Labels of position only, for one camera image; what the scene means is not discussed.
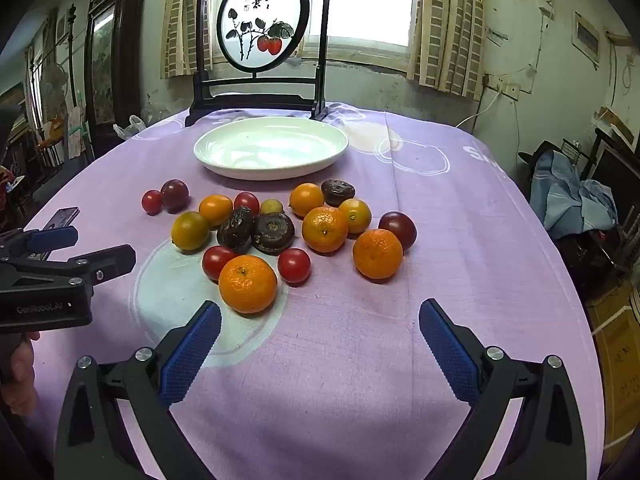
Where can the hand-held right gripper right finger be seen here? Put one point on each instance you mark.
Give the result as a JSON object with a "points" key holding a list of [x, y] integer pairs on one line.
{"points": [[447, 355]]}

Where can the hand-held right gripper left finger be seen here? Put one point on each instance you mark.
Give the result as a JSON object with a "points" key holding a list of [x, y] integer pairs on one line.
{"points": [[192, 355]]}

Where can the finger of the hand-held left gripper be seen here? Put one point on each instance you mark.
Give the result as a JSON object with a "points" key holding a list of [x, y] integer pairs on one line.
{"points": [[50, 238], [107, 260]]}

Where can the small red cherry tomato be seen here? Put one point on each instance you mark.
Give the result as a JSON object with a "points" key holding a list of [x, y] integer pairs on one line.
{"points": [[151, 201]]}

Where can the greenish yellow orange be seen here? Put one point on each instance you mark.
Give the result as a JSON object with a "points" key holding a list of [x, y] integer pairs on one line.
{"points": [[190, 231]]}

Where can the large mandarin orange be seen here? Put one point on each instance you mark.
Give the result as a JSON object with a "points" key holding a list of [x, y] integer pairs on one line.
{"points": [[247, 284]]}

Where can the dark purple tomato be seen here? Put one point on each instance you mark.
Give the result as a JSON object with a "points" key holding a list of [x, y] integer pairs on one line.
{"points": [[174, 195], [400, 227]]}

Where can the smooth round orange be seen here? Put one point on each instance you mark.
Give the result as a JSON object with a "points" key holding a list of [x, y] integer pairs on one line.
{"points": [[216, 210], [307, 200], [357, 215]]}

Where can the large dark water chestnut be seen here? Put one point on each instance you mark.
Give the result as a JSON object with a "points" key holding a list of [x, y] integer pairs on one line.
{"points": [[272, 233]]}

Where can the white oval plate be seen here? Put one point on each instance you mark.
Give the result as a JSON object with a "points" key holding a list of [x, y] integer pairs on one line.
{"points": [[270, 147]]}

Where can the person's left hand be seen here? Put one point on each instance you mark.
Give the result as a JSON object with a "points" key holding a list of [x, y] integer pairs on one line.
{"points": [[22, 380]]}

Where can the red floral cloth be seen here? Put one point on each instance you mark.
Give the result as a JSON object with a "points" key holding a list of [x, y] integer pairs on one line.
{"points": [[5, 180]]}

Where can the purple tablecloth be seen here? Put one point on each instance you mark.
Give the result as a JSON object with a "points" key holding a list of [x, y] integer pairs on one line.
{"points": [[350, 360]]}

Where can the white plastic bag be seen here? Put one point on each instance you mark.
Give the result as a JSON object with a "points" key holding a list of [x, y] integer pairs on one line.
{"points": [[131, 126]]}

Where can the small yellow fruit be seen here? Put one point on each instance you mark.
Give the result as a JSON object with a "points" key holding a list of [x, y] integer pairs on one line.
{"points": [[272, 206]]}

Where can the cardboard box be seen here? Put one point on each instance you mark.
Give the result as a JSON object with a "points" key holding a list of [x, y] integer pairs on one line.
{"points": [[617, 360]]}

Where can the dark wooden framed picture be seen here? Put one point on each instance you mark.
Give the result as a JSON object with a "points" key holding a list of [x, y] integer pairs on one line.
{"points": [[112, 60]]}

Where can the light blue cloth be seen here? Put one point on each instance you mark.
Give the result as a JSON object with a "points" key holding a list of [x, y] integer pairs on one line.
{"points": [[570, 200]]}

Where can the black hat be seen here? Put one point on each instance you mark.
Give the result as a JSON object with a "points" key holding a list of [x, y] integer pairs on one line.
{"points": [[532, 156]]}

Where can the round painted screen stand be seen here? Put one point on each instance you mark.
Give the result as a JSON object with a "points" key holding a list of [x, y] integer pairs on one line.
{"points": [[260, 85]]}

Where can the checked beige curtain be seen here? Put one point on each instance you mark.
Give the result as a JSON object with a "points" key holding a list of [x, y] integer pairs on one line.
{"points": [[447, 25], [182, 15]]}

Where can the bright window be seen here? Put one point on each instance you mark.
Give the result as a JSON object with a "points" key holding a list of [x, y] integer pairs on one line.
{"points": [[370, 0]]}

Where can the white wall socket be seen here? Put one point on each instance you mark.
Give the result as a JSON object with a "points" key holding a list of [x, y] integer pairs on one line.
{"points": [[502, 86]]}

